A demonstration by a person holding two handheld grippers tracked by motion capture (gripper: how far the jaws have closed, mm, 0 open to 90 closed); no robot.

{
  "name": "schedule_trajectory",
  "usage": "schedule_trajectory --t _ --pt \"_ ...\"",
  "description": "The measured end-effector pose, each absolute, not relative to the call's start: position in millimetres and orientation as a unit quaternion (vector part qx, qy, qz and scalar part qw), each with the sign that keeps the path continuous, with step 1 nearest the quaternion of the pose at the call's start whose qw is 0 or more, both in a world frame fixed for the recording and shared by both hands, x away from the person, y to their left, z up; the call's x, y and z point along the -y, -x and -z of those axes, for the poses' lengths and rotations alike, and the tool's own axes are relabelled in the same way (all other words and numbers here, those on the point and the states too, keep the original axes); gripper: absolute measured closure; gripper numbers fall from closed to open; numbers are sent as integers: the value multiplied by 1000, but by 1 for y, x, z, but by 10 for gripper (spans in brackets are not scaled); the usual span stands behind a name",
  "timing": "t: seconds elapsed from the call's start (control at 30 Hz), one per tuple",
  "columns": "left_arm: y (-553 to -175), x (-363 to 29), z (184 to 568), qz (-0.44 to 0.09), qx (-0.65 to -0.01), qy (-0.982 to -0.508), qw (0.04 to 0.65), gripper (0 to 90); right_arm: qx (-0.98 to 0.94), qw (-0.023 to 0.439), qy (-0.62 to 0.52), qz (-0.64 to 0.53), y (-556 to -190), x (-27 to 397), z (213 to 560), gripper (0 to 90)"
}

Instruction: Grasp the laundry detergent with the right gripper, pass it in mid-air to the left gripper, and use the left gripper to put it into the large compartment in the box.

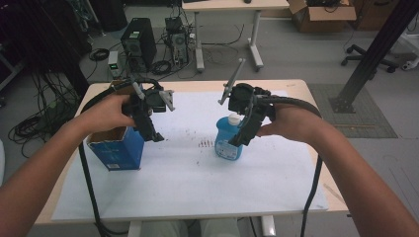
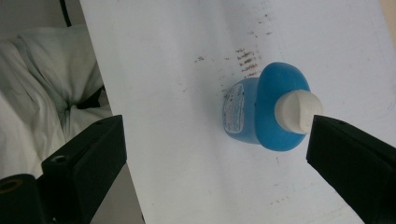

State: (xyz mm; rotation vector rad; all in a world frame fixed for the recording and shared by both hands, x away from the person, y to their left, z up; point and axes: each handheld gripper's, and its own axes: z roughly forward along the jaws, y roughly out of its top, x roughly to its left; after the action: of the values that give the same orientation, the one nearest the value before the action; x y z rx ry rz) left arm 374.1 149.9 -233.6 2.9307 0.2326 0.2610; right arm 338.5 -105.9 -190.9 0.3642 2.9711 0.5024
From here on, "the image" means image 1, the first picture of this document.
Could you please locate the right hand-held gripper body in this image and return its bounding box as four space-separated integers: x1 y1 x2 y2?
217 57 278 124

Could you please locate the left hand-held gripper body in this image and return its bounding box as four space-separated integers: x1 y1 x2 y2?
122 81 176 122

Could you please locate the blue bottle with white cap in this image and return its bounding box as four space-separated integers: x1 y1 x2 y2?
214 112 245 162

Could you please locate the blue cardboard box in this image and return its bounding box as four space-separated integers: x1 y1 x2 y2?
86 79 145 172

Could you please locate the person's left hand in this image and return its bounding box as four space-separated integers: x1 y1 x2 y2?
78 94 136 136

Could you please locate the person's right hand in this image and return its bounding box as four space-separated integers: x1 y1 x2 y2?
256 103 326 146

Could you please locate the small white power supply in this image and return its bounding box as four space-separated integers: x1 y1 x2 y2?
107 49 124 79

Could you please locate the white table mat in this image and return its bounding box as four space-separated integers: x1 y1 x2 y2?
51 90 329 221

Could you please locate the large black computer tower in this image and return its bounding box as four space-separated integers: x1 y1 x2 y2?
120 17 158 74

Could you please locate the small black computer tower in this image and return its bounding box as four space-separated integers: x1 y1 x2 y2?
164 16 191 66

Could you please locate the white desk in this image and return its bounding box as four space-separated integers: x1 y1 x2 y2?
181 0 291 74

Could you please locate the white table leg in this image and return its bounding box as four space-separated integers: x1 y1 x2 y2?
260 214 278 237

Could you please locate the open brown cardboard box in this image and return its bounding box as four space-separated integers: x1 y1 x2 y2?
287 0 358 34

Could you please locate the black office chair base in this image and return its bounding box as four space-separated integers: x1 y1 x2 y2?
340 43 400 74

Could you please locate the coiled black cable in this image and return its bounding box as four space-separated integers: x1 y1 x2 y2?
88 47 111 62
150 59 173 76

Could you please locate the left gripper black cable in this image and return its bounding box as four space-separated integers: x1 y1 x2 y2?
78 77 165 237

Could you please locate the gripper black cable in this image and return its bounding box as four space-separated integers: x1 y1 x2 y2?
78 77 165 237
255 87 324 237

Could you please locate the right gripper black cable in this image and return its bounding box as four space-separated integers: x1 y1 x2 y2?
255 87 324 237

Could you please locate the bundle of black floor cables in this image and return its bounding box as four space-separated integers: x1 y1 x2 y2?
7 70 83 159

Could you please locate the black metal stand post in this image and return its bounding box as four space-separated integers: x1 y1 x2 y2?
329 0 419 115

